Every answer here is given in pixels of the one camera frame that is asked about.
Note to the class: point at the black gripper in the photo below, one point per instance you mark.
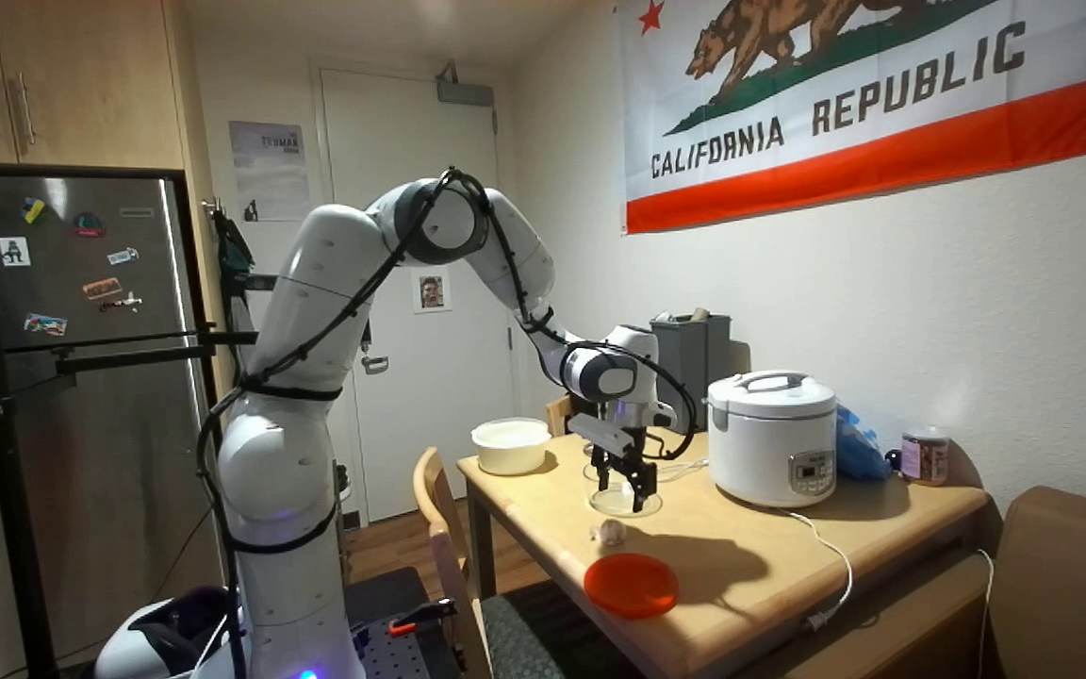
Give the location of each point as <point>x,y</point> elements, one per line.
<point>626,457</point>

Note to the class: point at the white paper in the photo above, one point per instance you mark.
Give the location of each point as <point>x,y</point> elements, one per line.
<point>609,537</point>

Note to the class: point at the round orange lid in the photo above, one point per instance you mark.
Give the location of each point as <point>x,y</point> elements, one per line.
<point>630,585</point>

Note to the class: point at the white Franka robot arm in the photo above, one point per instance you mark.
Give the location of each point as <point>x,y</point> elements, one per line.
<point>302,327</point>

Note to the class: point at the clear glass bowl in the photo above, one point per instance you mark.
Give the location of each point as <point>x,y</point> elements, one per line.
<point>625,502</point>

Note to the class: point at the white plastic bowl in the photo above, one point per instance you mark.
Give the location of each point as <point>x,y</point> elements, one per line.
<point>512,448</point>

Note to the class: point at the wooden chair behind table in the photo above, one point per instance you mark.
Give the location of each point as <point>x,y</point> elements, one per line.
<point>561,415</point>

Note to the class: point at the white rice cooker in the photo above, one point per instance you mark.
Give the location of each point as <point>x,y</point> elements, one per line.
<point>772,438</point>

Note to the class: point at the dark patterned seat cushion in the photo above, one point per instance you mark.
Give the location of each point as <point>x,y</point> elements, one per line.
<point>526,643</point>

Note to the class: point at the blue plastic bag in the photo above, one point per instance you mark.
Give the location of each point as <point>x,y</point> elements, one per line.
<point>860,448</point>

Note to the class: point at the small picture on door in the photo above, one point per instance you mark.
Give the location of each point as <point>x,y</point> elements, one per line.
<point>433,294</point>

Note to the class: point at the black door lock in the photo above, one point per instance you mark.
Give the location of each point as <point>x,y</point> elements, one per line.
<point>375,340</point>

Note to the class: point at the small cylindrical can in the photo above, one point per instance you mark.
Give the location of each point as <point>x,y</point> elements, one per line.
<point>927,457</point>

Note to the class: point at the white door with closer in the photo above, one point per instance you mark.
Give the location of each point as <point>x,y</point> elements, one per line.
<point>425,202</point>

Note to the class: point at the grey door closer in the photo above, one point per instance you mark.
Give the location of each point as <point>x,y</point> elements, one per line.
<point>466,87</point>

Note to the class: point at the California Republic flag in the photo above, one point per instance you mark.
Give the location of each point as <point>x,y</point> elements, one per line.
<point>883,114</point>

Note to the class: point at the dark hanging garment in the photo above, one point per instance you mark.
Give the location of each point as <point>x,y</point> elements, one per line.
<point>233,250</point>

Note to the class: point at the white black rounded object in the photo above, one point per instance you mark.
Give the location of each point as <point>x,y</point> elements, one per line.
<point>160,636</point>

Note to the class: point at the stainless steel refrigerator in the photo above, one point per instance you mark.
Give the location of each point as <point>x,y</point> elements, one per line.
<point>92,415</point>

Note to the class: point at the brown rectangular fridge magnet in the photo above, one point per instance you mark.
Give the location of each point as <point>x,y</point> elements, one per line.
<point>102,294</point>

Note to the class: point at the blue oval fridge magnet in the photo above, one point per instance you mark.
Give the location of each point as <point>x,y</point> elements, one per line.
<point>48,327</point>

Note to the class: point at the white photo fridge magnet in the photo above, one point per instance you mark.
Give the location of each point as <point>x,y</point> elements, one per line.
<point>14,250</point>

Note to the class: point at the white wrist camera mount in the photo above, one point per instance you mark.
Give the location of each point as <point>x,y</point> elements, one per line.
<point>604,429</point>

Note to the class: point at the paper notice on wall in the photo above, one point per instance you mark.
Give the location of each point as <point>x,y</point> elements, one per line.
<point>264,144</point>

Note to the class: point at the wooden wall cabinet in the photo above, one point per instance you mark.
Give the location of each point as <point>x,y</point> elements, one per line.
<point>66,77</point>

